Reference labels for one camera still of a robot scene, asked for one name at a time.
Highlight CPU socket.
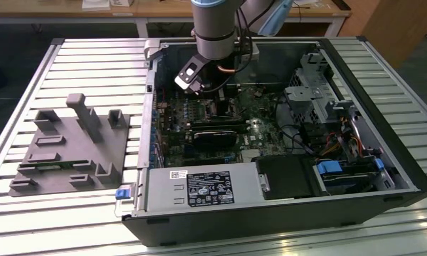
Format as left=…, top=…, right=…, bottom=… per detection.
left=201, top=99, right=243, bottom=119

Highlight black plastic drive cover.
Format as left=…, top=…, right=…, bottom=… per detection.
left=253, top=155, right=324, bottom=201

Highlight installed RAM stick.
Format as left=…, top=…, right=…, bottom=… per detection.
left=190, top=119, right=250, bottom=126
left=191, top=123, right=251, bottom=132

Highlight black graphics card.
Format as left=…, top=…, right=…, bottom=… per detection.
left=190, top=129, right=238, bottom=150

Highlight green motherboard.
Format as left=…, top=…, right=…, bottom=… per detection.
left=153, top=85, right=297, bottom=169

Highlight metal disk bay cage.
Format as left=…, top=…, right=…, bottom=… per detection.
left=283, top=52, right=357, bottom=125

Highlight silver heatsink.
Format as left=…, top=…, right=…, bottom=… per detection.
left=242, top=149, right=263, bottom=162

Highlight hard disk in blue carrier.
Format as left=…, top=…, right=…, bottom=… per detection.
left=316, top=159, right=382, bottom=193

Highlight grey power supply unit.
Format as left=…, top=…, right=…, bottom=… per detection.
left=142, top=163, right=269, bottom=214

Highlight grey parts rack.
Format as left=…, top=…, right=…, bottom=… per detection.
left=7, top=93, right=133, bottom=198

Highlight wooden cabinet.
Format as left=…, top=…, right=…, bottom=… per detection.
left=338, top=0, right=427, bottom=69

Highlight wooden desk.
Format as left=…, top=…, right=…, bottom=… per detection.
left=0, top=0, right=352, bottom=38

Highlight black PC case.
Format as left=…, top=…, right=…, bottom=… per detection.
left=121, top=37, right=427, bottom=247

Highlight green RAM stick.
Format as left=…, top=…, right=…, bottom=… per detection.
left=35, top=164, right=76, bottom=170

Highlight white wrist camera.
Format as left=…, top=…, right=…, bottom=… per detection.
left=174, top=54, right=214, bottom=94

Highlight grey camera mount plate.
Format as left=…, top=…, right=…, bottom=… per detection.
left=234, top=39, right=261, bottom=61

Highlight grey case handle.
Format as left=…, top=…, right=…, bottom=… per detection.
left=143, top=39, right=165, bottom=60

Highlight black wire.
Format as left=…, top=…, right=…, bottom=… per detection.
left=279, top=124, right=318, bottom=157

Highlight coloured wire bundle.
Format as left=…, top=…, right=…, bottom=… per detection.
left=320, top=133, right=365, bottom=158

